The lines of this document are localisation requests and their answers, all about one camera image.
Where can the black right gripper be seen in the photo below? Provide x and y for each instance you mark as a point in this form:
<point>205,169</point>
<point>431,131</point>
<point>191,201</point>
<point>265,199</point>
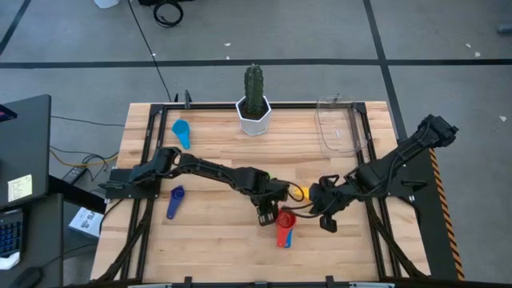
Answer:
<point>336,196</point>

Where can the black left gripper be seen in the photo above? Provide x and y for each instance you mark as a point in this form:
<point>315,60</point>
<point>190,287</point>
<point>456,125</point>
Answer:
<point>266,191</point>

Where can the yellow measuring cup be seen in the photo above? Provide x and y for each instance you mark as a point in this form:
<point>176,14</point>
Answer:
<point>305,193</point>

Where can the red measuring cup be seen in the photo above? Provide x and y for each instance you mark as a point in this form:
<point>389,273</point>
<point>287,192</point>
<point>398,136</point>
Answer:
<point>285,221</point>

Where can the purple measuring cup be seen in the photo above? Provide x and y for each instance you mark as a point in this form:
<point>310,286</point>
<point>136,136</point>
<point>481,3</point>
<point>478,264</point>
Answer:
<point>178,193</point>

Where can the light blue measuring cup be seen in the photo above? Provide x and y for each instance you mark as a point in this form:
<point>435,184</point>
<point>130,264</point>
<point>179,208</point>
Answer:
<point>181,129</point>

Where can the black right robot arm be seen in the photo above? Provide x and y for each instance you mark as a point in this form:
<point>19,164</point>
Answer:
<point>400,154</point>

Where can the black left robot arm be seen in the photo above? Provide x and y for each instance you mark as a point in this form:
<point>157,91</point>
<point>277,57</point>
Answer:
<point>216,172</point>

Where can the clear plastic basket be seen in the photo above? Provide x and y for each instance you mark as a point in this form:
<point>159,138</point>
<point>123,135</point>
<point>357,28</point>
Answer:
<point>340,132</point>

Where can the white hexagonal plant pot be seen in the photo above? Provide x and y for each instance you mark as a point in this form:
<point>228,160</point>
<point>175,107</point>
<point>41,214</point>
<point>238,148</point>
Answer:
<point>254,126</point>

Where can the green cactus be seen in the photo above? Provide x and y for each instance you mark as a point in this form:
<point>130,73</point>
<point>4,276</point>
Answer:
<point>254,90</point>

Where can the white paper booklet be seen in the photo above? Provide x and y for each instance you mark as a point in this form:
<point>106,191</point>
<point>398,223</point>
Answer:
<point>86,222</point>

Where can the black power adapter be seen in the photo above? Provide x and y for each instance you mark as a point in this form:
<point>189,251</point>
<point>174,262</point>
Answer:
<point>74,175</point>

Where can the dark grey desk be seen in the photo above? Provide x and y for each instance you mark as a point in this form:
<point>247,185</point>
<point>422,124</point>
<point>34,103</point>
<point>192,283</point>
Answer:
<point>44,240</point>

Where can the grey floor object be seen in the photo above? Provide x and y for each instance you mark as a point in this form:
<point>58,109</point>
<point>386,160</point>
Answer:
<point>505,29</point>

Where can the white bucket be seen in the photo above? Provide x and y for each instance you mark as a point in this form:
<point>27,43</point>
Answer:
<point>106,3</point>

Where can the yellow sticky note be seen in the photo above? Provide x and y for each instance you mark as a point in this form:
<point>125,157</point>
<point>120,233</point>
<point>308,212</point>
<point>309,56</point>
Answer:
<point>20,188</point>

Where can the black computer mouse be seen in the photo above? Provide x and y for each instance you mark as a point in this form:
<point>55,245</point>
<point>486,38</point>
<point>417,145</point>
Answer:
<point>26,278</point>

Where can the black keyboard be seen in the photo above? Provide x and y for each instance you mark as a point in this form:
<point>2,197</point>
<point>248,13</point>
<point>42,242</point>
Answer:
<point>11,236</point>

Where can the white tissue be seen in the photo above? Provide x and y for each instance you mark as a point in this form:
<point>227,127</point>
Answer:
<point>9,262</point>

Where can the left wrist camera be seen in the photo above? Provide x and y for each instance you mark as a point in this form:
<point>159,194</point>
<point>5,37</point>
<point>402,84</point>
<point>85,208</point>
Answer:
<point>267,219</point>

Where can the black table frame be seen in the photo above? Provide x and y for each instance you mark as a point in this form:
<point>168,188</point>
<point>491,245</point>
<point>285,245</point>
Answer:
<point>208,106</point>

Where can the black frame clamp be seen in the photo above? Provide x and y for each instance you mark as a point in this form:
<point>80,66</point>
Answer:
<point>186,98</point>

